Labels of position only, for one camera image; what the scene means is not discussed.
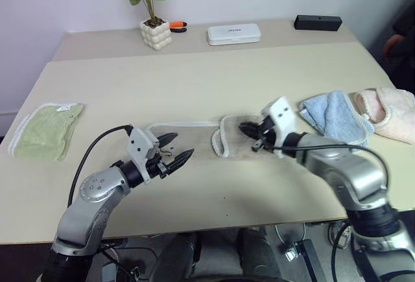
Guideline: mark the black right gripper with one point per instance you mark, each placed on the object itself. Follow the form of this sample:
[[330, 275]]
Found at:
[[264, 133]]

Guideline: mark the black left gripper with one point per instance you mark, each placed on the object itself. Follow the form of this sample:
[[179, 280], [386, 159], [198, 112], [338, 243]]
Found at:
[[157, 165]]

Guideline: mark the beige towel with white trim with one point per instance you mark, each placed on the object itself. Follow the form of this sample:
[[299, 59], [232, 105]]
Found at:
[[201, 137]]

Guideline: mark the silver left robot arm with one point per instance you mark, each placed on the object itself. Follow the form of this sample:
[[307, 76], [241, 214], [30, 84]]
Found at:
[[87, 210]]

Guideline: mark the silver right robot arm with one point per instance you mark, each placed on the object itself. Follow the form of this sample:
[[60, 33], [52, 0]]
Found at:
[[353, 178]]

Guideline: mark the blue towel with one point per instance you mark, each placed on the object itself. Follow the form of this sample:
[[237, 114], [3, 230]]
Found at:
[[337, 116]]

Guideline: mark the green towel with white trim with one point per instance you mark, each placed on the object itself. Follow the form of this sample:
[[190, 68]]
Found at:
[[45, 133]]

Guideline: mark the pink towel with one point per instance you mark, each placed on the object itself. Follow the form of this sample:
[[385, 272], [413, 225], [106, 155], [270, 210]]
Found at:
[[394, 116]]

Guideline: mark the bystander bare hand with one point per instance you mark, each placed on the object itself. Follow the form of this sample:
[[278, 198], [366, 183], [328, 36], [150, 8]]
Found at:
[[392, 44]]

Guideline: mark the white flat case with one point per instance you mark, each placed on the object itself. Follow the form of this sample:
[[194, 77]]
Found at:
[[234, 34]]

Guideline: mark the dark rounded shape under table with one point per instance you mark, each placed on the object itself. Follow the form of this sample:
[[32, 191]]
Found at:
[[259, 256], [175, 259]]

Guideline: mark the white bubble plant pot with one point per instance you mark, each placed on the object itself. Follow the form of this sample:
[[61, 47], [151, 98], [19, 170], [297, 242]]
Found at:
[[156, 35]]

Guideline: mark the orange and black pliers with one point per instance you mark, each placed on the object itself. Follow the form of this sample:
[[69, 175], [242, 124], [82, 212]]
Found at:
[[178, 26]]

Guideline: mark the black rectangular box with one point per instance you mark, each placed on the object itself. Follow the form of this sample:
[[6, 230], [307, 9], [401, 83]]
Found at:
[[317, 22]]

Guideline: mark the white plug under table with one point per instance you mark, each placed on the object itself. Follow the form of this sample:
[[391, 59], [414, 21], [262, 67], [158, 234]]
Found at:
[[291, 253]]

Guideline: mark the black table leg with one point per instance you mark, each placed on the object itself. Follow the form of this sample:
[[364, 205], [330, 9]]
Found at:
[[308, 261]]

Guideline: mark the person in dark clothes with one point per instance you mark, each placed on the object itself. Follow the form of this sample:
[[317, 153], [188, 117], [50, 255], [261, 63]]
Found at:
[[407, 19]]

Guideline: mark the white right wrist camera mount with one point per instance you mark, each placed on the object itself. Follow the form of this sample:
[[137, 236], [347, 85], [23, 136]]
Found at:
[[281, 116]]

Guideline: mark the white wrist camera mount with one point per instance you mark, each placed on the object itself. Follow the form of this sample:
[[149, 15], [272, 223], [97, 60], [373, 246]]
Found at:
[[139, 146], [281, 116]]

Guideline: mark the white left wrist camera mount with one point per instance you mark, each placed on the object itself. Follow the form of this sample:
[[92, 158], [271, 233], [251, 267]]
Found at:
[[139, 146]]

